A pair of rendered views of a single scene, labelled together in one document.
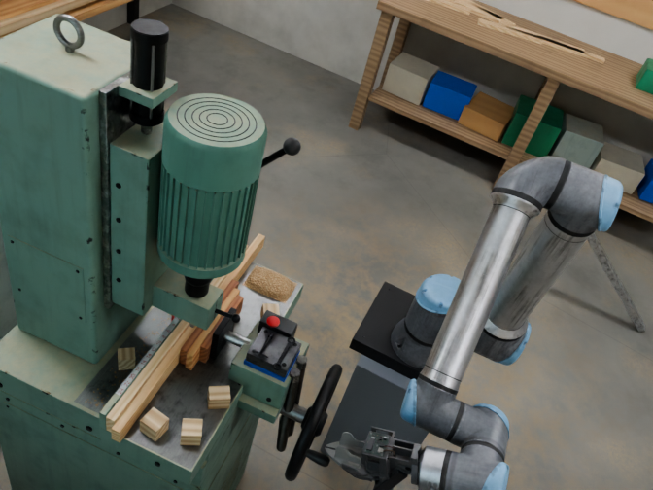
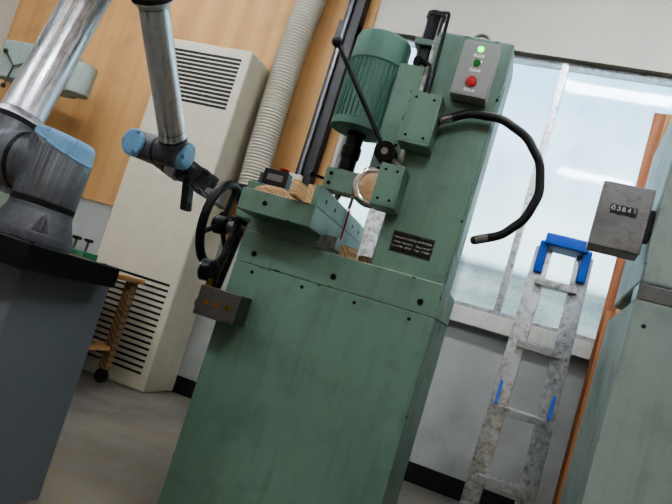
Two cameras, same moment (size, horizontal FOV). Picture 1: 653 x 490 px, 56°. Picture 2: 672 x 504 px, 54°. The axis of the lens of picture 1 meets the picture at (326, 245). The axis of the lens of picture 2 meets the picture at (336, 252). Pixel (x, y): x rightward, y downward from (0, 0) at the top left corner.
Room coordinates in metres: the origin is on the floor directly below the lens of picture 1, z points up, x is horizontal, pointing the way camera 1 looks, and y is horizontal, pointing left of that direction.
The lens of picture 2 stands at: (2.88, 0.50, 0.65)
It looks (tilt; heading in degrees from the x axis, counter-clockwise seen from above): 5 degrees up; 186
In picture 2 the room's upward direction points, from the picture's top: 17 degrees clockwise
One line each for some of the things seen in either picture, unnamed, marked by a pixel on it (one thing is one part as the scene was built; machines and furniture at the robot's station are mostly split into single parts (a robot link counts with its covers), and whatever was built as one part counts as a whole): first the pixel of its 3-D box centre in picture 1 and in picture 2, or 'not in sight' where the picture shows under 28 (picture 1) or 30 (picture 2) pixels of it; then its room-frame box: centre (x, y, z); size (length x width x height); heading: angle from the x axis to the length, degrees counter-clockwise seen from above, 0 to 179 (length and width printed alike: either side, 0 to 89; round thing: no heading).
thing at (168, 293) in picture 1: (187, 299); (346, 186); (0.89, 0.26, 1.03); 0.14 x 0.07 x 0.09; 81
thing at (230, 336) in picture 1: (234, 338); not in sight; (0.89, 0.14, 0.95); 0.09 x 0.07 x 0.09; 171
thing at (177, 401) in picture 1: (233, 361); (292, 224); (0.88, 0.13, 0.87); 0.61 x 0.30 x 0.06; 171
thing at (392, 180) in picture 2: not in sight; (389, 189); (1.07, 0.40, 1.02); 0.09 x 0.07 x 0.12; 171
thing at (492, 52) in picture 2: not in sight; (475, 73); (1.08, 0.53, 1.40); 0.10 x 0.06 x 0.16; 81
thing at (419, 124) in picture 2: not in sight; (421, 122); (1.07, 0.43, 1.22); 0.09 x 0.08 x 0.15; 81
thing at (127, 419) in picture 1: (200, 321); (327, 215); (0.93, 0.23, 0.92); 0.68 x 0.02 x 0.04; 171
